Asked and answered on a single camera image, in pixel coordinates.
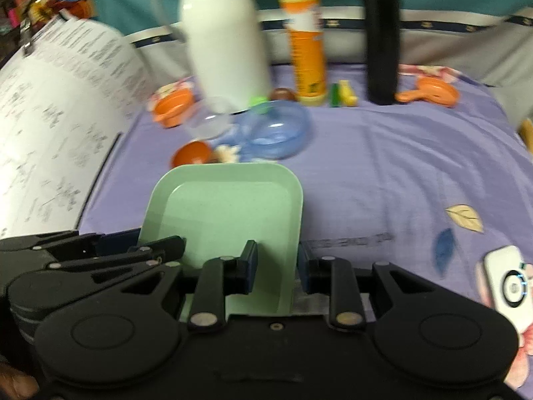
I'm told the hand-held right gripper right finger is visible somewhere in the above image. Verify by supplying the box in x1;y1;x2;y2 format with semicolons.
297;242;442;332

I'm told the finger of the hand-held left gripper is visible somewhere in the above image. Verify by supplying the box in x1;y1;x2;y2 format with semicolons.
7;235;186;314
0;229;141;264

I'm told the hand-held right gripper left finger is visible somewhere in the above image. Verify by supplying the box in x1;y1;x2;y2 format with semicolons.
117;239;259;334

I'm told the green square plate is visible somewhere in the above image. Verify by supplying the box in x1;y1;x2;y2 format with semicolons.
137;162;304;316

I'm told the orange bowl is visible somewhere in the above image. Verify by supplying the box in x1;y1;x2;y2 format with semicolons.
172;141;214;167

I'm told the clear small bowl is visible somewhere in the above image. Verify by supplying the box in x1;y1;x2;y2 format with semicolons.
189;97;236;141

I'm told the blue transparent bowl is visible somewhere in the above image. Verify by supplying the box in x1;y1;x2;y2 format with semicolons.
235;101;312;160

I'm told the person's left hand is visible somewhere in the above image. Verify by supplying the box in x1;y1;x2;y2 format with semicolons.
0;363;39;400

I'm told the purple floral cloth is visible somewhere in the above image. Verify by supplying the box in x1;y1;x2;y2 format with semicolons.
79;62;533;392

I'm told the orange toy pot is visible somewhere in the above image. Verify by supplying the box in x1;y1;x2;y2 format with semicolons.
152;87;196;129

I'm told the white printed paper sheet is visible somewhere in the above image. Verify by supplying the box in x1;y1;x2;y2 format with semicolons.
0;19;153;238

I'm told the brown toy egg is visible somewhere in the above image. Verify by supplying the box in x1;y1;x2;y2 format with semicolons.
270;87;298;103

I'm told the yellow toy banana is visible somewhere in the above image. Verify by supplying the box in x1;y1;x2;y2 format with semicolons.
338;80;359;107

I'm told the white power bank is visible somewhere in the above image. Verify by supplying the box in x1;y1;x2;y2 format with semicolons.
484;245;533;334

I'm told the white thermos jug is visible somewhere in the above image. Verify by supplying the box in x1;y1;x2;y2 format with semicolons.
151;0;273;114

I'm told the black binder clip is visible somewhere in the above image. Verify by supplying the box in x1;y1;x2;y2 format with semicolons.
19;17;39;57

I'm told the yellow orange bottle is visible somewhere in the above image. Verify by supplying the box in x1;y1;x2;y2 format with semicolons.
278;0;327;107

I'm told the orange toy spoon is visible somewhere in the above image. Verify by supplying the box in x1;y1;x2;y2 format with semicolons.
395;76;461;108

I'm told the black flask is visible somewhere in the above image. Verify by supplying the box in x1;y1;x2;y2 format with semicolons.
359;0;402;106

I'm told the yellow cardboard box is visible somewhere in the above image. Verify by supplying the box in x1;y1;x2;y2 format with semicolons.
518;119;533;153

